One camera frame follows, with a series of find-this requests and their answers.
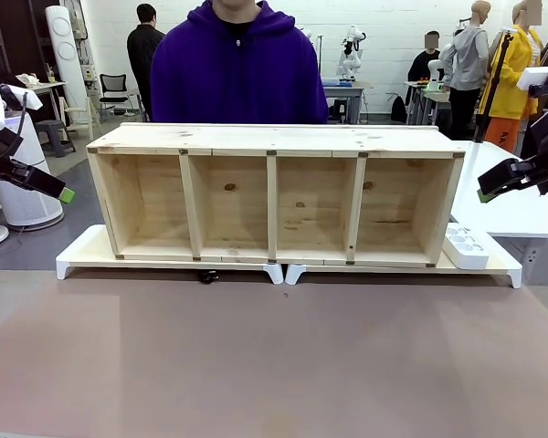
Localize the person in black jacket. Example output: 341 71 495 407
126 3 167 122

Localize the white-legged wooden monitor riser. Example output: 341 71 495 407
285 227 523 289
56 224 285 285

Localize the wooden four-compartment shelf box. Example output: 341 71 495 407
86 121 467 268

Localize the white power strip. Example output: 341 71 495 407
441 223 490 270

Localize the person in purple hoodie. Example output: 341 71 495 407
149 0 329 125

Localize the black tripod stand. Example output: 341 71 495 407
473 26 518 143

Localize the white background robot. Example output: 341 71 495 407
338 25 364 84

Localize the black mesh office chair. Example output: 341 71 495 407
99 73 137 116

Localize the white standing air conditioner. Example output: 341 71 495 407
44 5 89 125

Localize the grey plastic stool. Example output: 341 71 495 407
35 119 77 159

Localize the mannequin in grey hoodie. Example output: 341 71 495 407
446 0 491 141

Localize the mannequin in yellow jacket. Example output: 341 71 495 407
479 0 547 155

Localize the light wooden chair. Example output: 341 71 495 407
63 94 102 141

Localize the white cylindrical air purifier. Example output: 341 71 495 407
0 113 66 229

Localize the seated person in black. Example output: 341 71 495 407
407 30 442 125

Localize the white side table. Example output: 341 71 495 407
448 140 548 240

